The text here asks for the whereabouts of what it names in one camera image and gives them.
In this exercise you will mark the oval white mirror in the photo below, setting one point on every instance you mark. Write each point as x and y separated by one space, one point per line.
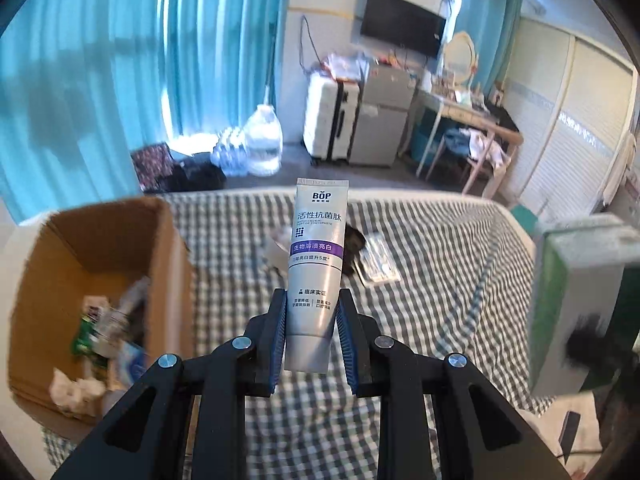
459 57

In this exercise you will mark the white garment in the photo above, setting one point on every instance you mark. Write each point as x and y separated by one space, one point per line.
487 150

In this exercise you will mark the white louvered wardrobe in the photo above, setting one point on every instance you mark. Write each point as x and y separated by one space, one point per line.
565 135

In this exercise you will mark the clear plastic bottle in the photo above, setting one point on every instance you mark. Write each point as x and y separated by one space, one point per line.
122 310

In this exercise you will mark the teal window curtain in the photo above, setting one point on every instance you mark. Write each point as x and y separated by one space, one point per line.
490 20
100 85

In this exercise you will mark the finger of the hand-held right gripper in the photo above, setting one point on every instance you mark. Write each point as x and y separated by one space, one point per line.
584 342

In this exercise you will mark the blue and white pack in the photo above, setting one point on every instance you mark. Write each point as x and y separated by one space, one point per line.
130 365

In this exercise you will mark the wooden desk with mirror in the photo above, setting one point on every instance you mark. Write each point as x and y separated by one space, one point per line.
450 107

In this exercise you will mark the patterned bag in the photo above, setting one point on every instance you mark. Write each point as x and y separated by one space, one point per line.
152 167

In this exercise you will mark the grey mini fridge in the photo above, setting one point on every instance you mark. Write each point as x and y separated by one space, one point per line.
380 120

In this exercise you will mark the teal stool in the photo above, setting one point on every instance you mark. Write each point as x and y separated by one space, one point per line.
524 216

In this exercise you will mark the white crumpled wrapper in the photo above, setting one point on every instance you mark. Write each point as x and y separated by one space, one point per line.
274 252

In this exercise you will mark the green and white carton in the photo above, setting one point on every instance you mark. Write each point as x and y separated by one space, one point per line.
575 285

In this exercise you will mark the white suitcase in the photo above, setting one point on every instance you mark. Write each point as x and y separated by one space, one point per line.
322 120

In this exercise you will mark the blue bin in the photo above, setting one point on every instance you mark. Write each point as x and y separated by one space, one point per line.
424 135

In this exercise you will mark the black cup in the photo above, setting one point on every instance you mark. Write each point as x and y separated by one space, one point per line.
356 247

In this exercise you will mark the green snack packet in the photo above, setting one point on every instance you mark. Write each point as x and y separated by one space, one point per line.
82 340

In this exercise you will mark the large water jug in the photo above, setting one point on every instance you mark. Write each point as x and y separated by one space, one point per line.
262 142

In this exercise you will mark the black floor bag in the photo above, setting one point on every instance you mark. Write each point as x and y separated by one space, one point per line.
197 175

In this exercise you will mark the brown cardboard box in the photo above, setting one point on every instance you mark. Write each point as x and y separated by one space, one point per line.
170 285

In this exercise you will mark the white toothpaste tube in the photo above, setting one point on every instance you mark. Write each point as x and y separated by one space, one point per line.
315 270

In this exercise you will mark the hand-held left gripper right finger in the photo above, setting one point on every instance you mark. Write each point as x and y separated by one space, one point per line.
347 347

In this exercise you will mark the white plastic bag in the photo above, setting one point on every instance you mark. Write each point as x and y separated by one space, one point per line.
345 66

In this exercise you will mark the pack of water bottles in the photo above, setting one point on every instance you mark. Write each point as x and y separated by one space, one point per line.
230 152

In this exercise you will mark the black wall television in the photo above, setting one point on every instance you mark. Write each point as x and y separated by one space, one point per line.
402 22

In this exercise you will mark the wooden chair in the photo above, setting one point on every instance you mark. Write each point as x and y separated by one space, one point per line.
505 137

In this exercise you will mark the white tissue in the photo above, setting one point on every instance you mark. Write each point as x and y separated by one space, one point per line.
70 390

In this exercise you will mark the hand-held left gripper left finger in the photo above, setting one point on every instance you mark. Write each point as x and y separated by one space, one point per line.
276 345

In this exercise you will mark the blue garment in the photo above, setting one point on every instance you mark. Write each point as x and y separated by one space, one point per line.
456 141

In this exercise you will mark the clear plastic packet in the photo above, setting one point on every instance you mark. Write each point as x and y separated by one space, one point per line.
380 260

